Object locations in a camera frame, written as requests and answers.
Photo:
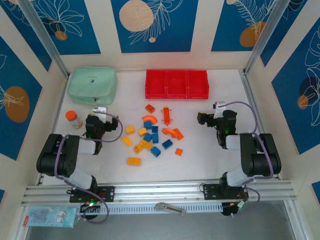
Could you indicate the orange lego brick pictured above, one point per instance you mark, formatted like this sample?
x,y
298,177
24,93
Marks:
x,y
178,151
150,108
178,134

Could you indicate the yellow lego brick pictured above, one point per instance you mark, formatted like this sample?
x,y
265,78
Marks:
x,y
145,144
134,161
127,140
142,131
138,149
130,130

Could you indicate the blue lego brick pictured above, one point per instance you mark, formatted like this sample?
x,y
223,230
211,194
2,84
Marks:
x,y
147,137
155,151
167,144
148,125
155,138
155,129

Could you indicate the orange lego arch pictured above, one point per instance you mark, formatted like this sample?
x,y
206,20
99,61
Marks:
x,y
150,117
168,130

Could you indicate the orange lego lattice piece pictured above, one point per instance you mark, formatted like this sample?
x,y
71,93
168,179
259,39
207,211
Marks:
x,y
166,116

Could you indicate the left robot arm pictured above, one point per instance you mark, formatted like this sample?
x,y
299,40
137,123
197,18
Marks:
x,y
57,157

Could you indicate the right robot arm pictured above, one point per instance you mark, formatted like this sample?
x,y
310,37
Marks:
x,y
262,160

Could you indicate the orange-lidded bottle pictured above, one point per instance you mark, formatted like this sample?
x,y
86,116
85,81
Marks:
x,y
73,120

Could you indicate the red three-compartment tray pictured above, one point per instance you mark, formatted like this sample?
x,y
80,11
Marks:
x,y
175,96

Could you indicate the mint green fabric pouch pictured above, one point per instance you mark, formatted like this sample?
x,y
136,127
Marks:
x,y
92,82

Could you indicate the small green-lit circuit board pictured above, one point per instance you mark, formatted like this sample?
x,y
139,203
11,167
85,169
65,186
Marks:
x,y
90,204
240,205

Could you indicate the blue printed tissue pack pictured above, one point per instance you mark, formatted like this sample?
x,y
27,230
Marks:
x,y
50,217

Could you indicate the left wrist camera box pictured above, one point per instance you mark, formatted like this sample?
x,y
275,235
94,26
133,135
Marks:
x,y
101,109

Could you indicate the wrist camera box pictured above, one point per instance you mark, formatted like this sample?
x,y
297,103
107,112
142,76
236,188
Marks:
x,y
220,103
101,109

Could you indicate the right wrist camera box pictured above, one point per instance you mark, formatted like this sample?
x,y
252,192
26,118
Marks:
x,y
220,103

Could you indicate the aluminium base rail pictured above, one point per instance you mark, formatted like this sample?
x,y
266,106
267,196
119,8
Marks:
x,y
160,191

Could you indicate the aluminium frame post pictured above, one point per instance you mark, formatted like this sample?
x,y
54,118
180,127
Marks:
x,y
265,35
47,42

